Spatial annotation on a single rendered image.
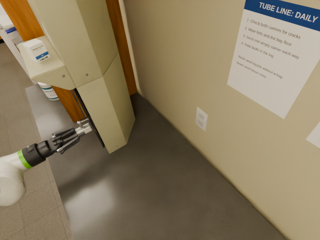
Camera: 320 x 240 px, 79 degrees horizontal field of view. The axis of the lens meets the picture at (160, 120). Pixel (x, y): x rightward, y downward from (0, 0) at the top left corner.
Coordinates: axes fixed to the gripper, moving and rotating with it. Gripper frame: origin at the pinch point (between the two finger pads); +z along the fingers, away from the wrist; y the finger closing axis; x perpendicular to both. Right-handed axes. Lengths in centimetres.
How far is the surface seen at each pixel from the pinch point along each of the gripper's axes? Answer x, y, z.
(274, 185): -2, -70, 48
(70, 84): -29.2, -4.3, 3.9
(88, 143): 20.8, 8.4, -1.7
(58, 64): -36.7, -1.9, 3.6
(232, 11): -52, -36, 48
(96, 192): 19.5, -22.6, -8.8
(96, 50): -37.2, -2.7, 17.7
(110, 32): -37.0, 7.8, 28.2
